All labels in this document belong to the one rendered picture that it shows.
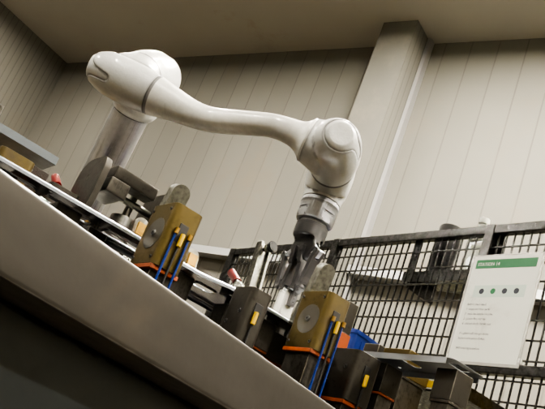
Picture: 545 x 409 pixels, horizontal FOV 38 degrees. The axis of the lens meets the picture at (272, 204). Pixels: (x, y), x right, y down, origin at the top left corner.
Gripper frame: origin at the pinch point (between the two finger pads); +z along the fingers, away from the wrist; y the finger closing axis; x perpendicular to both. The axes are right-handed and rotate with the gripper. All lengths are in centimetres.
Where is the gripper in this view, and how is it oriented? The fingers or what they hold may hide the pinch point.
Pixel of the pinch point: (283, 307)
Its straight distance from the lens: 175.8
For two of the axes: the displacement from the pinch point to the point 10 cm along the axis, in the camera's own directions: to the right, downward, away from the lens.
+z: -3.4, 8.7, -3.6
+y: 6.0, -1.0, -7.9
